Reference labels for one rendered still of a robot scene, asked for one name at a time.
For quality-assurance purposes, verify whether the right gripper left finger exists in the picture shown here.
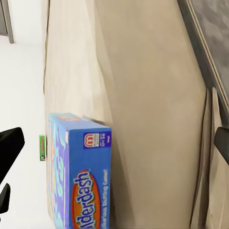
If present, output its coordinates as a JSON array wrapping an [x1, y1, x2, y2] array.
[[0, 127, 25, 184]]

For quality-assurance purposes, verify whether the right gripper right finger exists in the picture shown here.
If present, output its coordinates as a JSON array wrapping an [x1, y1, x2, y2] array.
[[214, 127, 229, 165]]

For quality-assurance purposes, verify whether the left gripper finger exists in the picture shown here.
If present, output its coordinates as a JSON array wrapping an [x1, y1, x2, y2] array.
[[0, 183, 10, 214]]

